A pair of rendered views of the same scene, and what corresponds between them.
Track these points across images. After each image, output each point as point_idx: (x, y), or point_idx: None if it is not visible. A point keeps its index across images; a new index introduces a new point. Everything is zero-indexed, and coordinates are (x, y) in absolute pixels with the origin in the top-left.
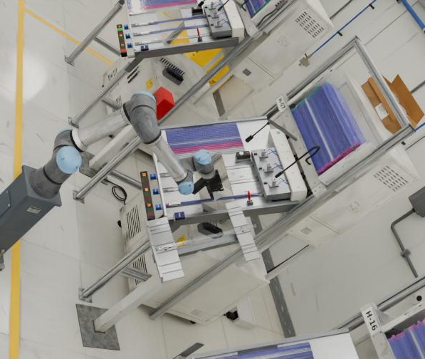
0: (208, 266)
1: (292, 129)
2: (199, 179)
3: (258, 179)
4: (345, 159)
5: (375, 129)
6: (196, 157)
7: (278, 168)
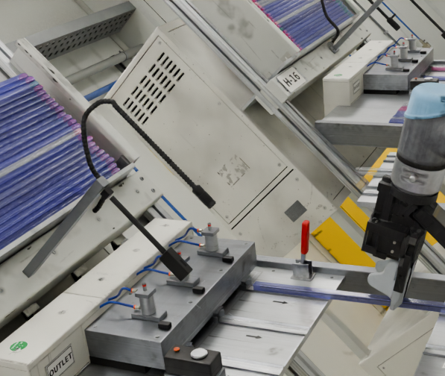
0: None
1: None
2: (440, 223)
3: (220, 304)
4: (76, 92)
5: None
6: None
7: (149, 280)
